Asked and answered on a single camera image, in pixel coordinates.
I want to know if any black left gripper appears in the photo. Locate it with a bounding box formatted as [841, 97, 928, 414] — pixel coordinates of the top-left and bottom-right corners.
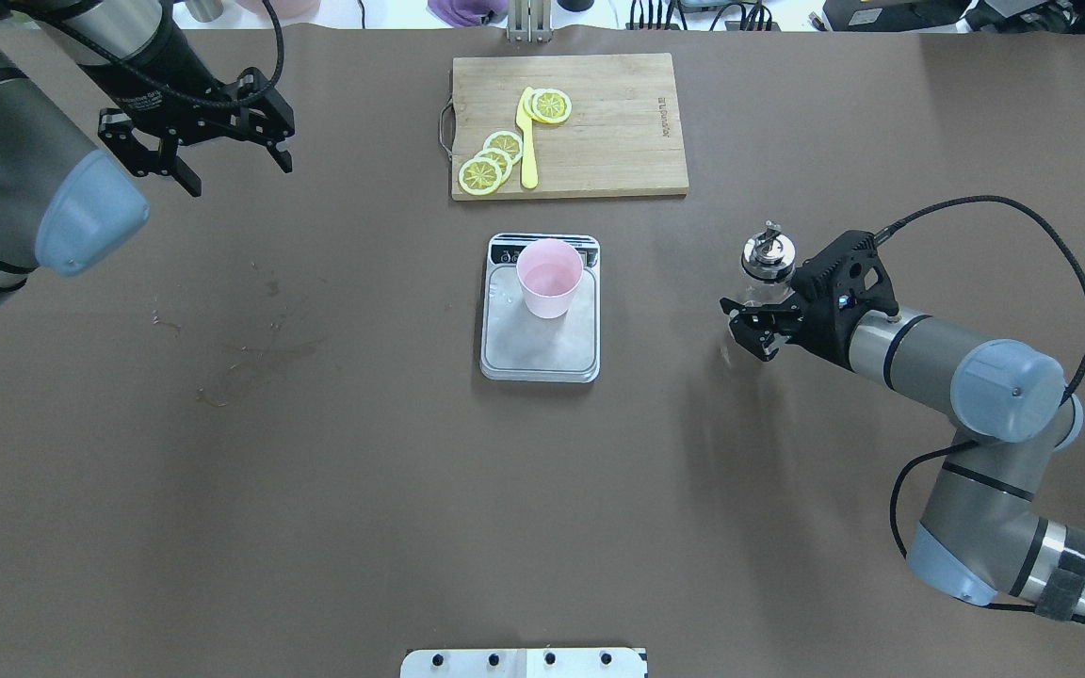
[95, 68, 296, 199]

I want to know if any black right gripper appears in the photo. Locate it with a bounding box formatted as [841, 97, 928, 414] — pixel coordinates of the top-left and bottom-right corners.
[720, 229, 899, 368]

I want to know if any glass sauce bottle metal spout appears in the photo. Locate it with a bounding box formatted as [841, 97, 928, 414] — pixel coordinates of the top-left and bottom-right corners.
[720, 220, 800, 363]

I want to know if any pink plastic cup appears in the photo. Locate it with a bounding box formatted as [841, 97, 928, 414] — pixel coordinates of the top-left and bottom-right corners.
[516, 236, 584, 320]

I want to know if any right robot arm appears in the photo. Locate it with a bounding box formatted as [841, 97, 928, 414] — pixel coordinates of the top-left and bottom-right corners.
[722, 223, 1085, 626]

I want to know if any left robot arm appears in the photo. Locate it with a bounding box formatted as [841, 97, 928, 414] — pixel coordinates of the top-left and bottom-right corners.
[0, 1, 296, 305]

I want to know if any silver digital kitchen scale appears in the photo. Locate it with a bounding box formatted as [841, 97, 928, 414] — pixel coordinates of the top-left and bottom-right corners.
[478, 233, 600, 383]

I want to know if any pink bowl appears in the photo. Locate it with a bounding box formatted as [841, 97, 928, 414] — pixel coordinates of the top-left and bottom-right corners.
[270, 0, 320, 21]

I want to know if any wooden cutting board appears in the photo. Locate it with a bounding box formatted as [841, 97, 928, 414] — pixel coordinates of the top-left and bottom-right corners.
[449, 53, 689, 201]

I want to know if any yellow plastic knife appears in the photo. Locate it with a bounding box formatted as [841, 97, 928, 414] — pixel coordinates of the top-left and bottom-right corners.
[515, 87, 539, 190]

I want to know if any lemon slice middle of row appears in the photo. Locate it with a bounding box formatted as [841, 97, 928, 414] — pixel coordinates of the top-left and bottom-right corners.
[475, 149, 515, 182]

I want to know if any purple cloth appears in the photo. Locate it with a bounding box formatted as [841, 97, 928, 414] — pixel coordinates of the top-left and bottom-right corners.
[427, 0, 509, 27]

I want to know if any lemon slice near knife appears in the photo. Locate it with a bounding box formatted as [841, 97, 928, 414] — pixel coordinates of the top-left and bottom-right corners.
[483, 130, 524, 164]

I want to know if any lemon slice single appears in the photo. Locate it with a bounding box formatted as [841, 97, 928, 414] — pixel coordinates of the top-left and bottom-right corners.
[526, 89, 574, 125]

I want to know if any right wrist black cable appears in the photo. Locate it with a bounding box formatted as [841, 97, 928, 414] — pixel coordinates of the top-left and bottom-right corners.
[867, 195, 1085, 566]

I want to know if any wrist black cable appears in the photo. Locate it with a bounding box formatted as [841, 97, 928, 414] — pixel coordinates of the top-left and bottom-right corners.
[867, 195, 1085, 566]
[34, 0, 286, 108]

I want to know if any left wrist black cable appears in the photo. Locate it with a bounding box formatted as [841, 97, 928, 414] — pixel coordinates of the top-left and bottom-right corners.
[34, 0, 286, 108]

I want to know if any aluminium frame post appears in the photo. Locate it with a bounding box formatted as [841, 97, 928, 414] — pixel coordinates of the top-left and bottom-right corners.
[507, 0, 554, 43]

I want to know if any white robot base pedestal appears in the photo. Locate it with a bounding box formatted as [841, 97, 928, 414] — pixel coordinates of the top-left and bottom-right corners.
[399, 647, 650, 677]

